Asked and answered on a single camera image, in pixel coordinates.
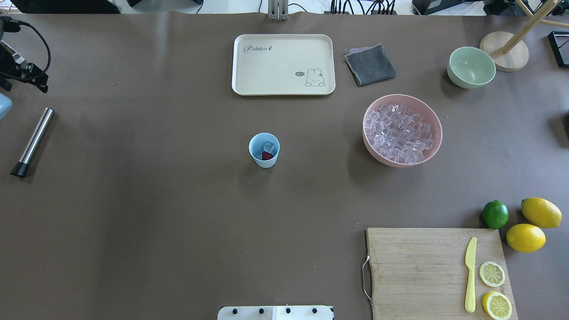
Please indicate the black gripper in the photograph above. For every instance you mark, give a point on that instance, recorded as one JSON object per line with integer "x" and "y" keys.
{"x": 27, "y": 74}

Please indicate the steel muddler with black tip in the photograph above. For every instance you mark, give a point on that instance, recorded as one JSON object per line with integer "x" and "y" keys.
{"x": 21, "y": 167}

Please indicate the blue plastic cup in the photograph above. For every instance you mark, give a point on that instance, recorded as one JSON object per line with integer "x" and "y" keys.
{"x": 264, "y": 142}

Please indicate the red strawberry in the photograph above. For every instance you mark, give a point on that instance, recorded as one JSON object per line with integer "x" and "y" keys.
{"x": 265, "y": 156}

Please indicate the clear ice cubes pile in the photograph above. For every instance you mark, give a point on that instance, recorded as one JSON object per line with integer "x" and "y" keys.
{"x": 398, "y": 133}

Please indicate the cream serving tray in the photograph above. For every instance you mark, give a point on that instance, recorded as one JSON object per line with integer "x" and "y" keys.
{"x": 283, "y": 65}

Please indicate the grey folded cloth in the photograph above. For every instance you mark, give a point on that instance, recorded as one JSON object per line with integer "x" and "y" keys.
{"x": 370, "y": 65}

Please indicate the pink bowl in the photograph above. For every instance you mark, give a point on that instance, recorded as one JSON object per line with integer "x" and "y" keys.
{"x": 418, "y": 106}

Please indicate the green bowl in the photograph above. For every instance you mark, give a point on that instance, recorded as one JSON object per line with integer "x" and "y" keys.
{"x": 470, "y": 68}

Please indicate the wooden glass stand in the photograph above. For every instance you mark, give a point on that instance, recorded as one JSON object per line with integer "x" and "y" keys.
{"x": 508, "y": 51}

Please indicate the green lime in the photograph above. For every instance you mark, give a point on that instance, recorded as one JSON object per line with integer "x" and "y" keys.
{"x": 495, "y": 214}

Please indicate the yellow plastic knife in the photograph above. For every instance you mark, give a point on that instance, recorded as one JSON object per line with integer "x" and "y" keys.
{"x": 469, "y": 261}

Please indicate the lemon half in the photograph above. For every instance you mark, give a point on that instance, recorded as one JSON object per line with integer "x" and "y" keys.
{"x": 497, "y": 305}
{"x": 492, "y": 274}

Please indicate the yellow lemon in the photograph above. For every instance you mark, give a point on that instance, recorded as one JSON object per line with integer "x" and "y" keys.
{"x": 541, "y": 212}
{"x": 525, "y": 238}

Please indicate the aluminium frame post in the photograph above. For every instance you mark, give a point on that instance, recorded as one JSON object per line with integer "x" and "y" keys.
{"x": 278, "y": 10}

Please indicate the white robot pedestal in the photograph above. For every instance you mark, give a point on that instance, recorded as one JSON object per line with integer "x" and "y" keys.
{"x": 277, "y": 312}

